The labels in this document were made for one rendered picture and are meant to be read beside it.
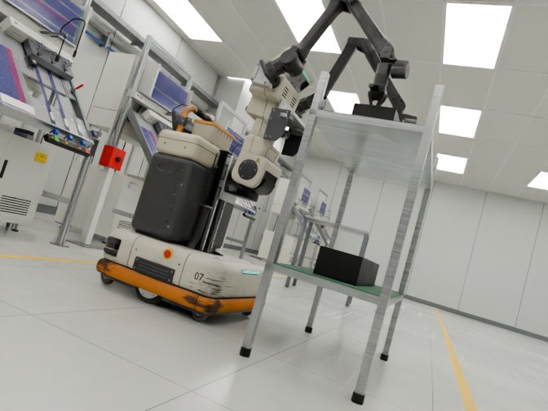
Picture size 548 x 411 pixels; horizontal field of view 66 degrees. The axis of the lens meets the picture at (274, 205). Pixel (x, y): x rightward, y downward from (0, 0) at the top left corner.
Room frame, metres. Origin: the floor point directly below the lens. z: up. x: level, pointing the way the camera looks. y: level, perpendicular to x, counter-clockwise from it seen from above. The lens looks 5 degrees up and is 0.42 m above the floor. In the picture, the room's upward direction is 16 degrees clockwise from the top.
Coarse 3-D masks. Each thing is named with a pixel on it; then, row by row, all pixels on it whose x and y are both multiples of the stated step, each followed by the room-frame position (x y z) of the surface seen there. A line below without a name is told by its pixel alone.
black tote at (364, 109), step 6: (354, 108) 1.69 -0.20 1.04; (360, 108) 1.68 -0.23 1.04; (366, 108) 1.67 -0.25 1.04; (378, 108) 1.65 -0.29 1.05; (384, 108) 1.64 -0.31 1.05; (390, 108) 1.63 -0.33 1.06; (354, 114) 1.68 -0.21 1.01; (360, 114) 1.67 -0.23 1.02; (366, 114) 1.66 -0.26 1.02; (372, 114) 1.66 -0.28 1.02; (378, 114) 1.65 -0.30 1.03; (384, 114) 1.64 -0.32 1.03; (390, 114) 1.63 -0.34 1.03; (396, 114) 1.65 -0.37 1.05; (396, 120) 1.68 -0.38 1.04
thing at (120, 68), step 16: (112, 64) 3.89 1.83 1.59; (128, 64) 3.82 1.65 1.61; (144, 64) 3.94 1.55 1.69; (112, 80) 3.87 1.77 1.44; (128, 80) 3.81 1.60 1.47; (96, 96) 3.92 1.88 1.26; (112, 96) 3.85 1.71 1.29; (96, 112) 3.89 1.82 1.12; (112, 112) 3.83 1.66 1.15; (112, 128) 3.81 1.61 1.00; (128, 128) 3.99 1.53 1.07; (80, 160) 3.95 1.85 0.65; (128, 160) 4.53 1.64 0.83; (144, 176) 4.43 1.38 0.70
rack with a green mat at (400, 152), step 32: (320, 96) 1.56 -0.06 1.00; (320, 128) 1.69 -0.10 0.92; (352, 128) 1.58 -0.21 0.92; (384, 128) 1.47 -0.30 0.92; (416, 128) 1.42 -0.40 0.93; (352, 160) 2.07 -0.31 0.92; (384, 160) 1.90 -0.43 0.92; (416, 160) 1.41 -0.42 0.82; (288, 192) 1.56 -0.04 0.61; (416, 192) 1.40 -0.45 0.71; (416, 224) 2.22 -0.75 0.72; (320, 288) 2.37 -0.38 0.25; (352, 288) 1.45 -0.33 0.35; (384, 288) 1.41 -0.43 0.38; (256, 320) 1.56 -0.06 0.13; (384, 352) 2.21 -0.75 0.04
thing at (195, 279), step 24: (120, 240) 2.07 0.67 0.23; (144, 240) 2.00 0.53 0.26; (120, 264) 2.02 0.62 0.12; (144, 264) 1.96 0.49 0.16; (168, 264) 1.91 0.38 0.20; (192, 264) 1.87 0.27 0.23; (216, 264) 1.84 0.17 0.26; (240, 264) 2.03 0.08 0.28; (144, 288) 1.95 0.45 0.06; (168, 288) 1.90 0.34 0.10; (192, 288) 1.85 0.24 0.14; (216, 288) 1.84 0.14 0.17; (240, 288) 2.03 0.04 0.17; (216, 312) 1.89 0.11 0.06
